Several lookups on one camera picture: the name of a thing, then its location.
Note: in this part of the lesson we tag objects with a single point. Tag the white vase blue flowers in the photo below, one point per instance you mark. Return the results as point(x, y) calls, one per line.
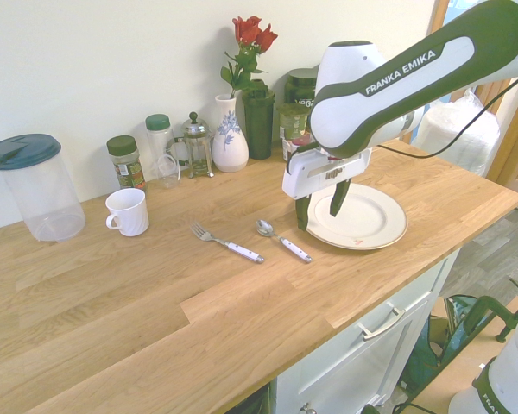
point(229, 142)

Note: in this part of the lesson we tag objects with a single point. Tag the clear pitcher teal lid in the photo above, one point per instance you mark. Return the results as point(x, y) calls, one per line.
point(39, 190)

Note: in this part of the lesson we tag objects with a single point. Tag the green bar clamp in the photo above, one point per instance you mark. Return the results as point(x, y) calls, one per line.
point(479, 317)

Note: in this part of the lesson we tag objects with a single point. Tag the silver cabinet knob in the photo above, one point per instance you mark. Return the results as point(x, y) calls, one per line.
point(306, 408)

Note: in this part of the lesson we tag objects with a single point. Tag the red roses bouquet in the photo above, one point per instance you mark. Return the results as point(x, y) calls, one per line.
point(248, 47)

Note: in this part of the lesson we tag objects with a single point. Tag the brown and white cup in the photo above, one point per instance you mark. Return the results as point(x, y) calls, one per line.
point(290, 151)

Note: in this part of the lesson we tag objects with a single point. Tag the white kitchen cabinet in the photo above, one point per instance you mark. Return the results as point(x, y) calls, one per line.
point(349, 345)

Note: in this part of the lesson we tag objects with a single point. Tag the spice jar dark lid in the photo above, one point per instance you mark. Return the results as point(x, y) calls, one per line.
point(126, 166)

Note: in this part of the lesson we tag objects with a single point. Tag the white plastic bag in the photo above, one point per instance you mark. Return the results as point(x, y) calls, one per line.
point(457, 129)

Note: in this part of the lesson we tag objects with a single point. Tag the clear bottle green cap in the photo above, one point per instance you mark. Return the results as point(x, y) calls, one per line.
point(159, 142)

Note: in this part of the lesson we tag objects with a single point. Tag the small clear measuring cup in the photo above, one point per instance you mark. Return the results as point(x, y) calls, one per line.
point(168, 172)

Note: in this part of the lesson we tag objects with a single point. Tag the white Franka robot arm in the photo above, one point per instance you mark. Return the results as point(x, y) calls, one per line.
point(371, 108)

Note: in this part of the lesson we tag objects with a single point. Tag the red wrist camera mount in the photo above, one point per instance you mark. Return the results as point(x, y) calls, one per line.
point(303, 141)

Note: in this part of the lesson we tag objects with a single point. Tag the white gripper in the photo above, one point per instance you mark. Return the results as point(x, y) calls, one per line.
point(311, 174)

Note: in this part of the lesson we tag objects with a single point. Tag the white plate gold rim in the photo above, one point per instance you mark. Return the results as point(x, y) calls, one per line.
point(371, 224)

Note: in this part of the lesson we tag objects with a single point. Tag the glass french press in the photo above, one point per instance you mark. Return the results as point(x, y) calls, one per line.
point(197, 146)

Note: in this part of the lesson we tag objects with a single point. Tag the dark green protein tub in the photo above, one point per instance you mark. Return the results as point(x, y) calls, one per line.
point(300, 88)

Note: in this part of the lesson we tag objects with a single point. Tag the dark green shaker bottle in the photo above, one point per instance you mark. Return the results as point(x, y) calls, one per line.
point(258, 125)

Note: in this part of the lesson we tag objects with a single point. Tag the white ceramic mug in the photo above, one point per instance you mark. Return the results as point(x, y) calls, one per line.
point(129, 213)

